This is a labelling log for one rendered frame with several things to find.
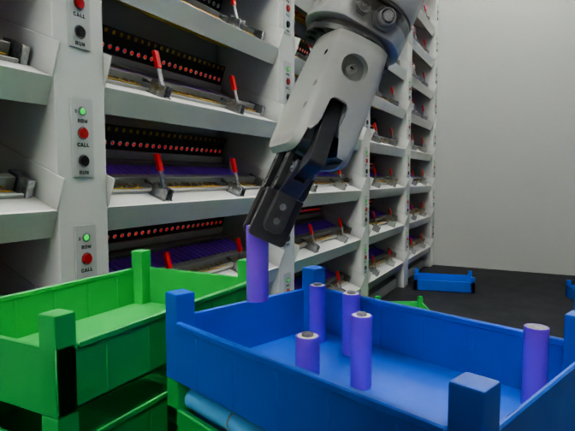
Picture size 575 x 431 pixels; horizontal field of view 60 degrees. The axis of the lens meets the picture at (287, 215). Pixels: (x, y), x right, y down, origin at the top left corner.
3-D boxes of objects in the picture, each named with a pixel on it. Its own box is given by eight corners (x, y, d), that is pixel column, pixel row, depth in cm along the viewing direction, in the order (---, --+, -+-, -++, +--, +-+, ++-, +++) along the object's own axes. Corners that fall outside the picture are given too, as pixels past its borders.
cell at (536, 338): (544, 331, 37) (541, 416, 38) (553, 327, 38) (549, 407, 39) (519, 326, 39) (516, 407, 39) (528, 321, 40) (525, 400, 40)
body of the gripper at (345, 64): (418, 44, 38) (358, 178, 37) (365, 71, 48) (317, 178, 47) (334, -8, 36) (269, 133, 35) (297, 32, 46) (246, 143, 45)
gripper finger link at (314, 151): (345, 136, 34) (305, 191, 37) (344, 85, 40) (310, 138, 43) (330, 128, 34) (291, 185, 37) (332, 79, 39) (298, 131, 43)
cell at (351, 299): (363, 353, 51) (364, 291, 51) (352, 357, 50) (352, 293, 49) (349, 349, 52) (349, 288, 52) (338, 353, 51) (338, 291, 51)
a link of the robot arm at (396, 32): (431, 23, 38) (416, 58, 38) (382, 51, 47) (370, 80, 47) (338, -34, 36) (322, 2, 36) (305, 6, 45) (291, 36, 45)
